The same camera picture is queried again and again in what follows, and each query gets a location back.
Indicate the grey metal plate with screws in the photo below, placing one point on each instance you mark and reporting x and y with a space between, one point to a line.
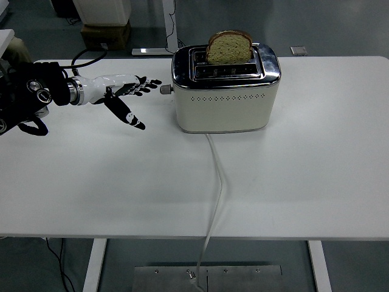
243 278

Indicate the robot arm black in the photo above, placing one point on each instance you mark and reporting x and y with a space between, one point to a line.
27 91

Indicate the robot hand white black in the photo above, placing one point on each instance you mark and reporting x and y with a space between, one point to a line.
100 86

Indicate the person's leg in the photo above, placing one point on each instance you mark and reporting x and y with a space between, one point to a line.
18 51

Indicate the black box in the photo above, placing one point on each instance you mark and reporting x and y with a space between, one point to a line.
65 7

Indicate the brown cardboard box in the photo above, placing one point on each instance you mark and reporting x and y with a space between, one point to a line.
106 36

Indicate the cream toaster chrome top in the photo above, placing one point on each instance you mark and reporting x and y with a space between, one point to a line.
225 109

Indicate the grey floor socket plate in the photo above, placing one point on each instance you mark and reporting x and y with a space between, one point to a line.
298 50

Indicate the small metal clip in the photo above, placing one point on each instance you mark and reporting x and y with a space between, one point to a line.
190 274

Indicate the white table leg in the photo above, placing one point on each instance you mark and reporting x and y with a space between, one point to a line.
94 264
319 264

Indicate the brown bread slice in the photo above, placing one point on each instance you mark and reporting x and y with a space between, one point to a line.
229 50

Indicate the grey toaster lever knob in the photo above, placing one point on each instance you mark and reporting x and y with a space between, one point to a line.
165 89

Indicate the white stand with foot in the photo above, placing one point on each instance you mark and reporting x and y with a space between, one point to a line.
169 24

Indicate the white side table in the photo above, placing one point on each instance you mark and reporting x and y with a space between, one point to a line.
4 39

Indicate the white appliance housing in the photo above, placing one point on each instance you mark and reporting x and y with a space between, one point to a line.
101 10

